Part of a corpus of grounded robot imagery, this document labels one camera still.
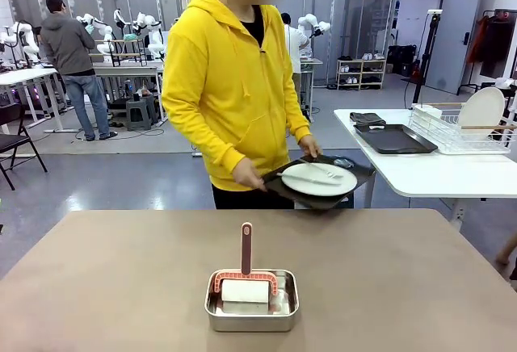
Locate man in grey hoodie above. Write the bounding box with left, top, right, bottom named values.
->
left=39, top=0, right=112, bottom=142

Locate grey plastic stool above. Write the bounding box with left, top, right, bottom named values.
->
left=125, top=95, right=159, bottom=132

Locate white cutlery holder box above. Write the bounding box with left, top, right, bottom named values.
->
left=411, top=103, right=442, bottom=128

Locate shoe rack with shoes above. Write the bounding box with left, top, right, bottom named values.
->
left=336, top=52, right=388, bottom=91

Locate person's left hand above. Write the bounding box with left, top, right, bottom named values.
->
left=297, top=133, right=324, bottom=160

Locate white lab bench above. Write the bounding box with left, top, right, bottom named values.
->
left=90, top=61, right=165, bottom=124

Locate person's right hand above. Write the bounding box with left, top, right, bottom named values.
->
left=232, top=157, right=269, bottom=193

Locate black tripod with light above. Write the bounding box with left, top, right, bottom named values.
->
left=410, top=9, right=443, bottom=105

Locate bare lower leg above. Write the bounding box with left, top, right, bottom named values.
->
left=495, top=233, right=517, bottom=266

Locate black frame wooden rack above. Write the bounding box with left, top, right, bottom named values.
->
left=110, top=37, right=148, bottom=68

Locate folded black cloth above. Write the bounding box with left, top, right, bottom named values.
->
left=349, top=111, right=387, bottom=127

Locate long white workbench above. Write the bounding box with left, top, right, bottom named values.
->
left=0, top=68, right=69, bottom=133

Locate white side table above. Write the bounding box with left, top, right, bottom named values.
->
left=334, top=108, right=517, bottom=224

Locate person's left forearm yellow sleeve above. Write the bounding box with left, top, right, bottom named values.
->
left=278, top=89, right=313, bottom=146

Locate white wire dish rack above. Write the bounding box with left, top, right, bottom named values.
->
left=410, top=102, right=517, bottom=156

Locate rectangular metal tray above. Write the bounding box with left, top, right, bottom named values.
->
left=204, top=269, right=300, bottom=333

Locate black cart with tissue box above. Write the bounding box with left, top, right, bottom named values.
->
left=480, top=77, right=517, bottom=106

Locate red white lint roller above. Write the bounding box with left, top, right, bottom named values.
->
left=212, top=222, right=280, bottom=313

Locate person in yellow hoodie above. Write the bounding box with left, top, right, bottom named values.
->
left=161, top=0, right=324, bottom=211

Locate black bags pile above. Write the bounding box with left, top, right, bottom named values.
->
left=387, top=44, right=418, bottom=78

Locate silver fork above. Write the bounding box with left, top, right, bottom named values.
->
left=298, top=158, right=344, bottom=179

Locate person in white shirt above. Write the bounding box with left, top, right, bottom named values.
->
left=280, top=12, right=313, bottom=111

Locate coat rack with clothes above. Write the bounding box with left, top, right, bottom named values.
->
left=468, top=8, right=517, bottom=87

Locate person's right forearm yellow sleeve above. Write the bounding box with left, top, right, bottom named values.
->
left=161, top=97, right=248, bottom=186

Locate white dinner plate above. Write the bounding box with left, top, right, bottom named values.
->
left=460, top=86, right=506, bottom=142

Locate black folding chair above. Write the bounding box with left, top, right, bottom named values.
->
left=0, top=103, right=48, bottom=191

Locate dark serving tray with handles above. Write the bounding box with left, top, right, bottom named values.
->
left=260, top=153, right=377, bottom=212

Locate large white plate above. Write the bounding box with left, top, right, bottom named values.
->
left=281, top=161, right=359, bottom=197

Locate silver table knife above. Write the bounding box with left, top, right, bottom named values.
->
left=276, top=172, right=343, bottom=187

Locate grey door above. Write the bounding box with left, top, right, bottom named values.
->
left=423, top=0, right=484, bottom=95

